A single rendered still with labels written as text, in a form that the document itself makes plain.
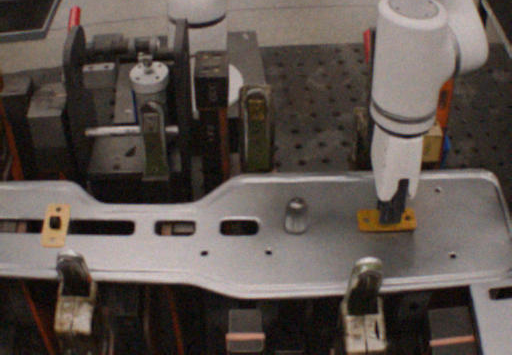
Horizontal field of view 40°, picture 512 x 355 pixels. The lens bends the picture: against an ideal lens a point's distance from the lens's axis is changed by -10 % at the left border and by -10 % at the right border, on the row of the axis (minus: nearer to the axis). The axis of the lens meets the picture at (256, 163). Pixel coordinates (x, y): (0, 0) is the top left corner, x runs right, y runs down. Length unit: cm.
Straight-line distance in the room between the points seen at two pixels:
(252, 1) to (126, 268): 261
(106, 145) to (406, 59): 58
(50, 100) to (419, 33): 61
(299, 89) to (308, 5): 174
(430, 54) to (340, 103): 92
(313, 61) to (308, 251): 92
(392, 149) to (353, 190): 20
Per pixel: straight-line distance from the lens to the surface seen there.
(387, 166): 93
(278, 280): 98
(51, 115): 115
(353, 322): 89
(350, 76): 183
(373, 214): 106
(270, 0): 353
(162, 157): 113
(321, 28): 332
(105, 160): 122
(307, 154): 161
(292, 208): 101
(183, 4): 145
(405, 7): 84
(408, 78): 85
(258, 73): 166
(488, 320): 98
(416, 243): 104
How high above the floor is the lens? 176
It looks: 42 degrees down
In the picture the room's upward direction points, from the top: 1 degrees counter-clockwise
